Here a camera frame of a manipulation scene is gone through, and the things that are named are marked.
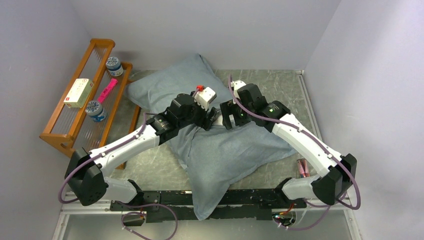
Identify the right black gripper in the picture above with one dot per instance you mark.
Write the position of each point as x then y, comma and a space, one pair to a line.
229, 107

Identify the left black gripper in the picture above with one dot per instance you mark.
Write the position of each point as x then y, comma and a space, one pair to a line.
204, 122

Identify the blue grey pillow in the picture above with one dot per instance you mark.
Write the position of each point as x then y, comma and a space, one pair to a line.
216, 158

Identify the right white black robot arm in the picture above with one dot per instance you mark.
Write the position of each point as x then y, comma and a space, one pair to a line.
335, 173

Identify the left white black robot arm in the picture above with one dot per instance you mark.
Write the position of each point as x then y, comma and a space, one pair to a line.
88, 172

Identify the pink small bottle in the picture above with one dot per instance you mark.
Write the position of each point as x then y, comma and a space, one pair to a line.
303, 168

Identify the pink marker pen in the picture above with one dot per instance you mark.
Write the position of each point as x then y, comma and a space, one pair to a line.
107, 90

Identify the black base crossbar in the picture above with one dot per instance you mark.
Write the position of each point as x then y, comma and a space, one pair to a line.
205, 205

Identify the blue white round jar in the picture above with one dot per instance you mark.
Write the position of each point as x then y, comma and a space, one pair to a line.
114, 66

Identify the wooden slatted rack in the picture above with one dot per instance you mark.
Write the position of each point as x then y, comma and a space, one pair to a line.
89, 126

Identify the white cardboard box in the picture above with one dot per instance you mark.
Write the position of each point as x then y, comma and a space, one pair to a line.
78, 93

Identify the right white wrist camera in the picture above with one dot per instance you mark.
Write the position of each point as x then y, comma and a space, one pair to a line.
235, 86

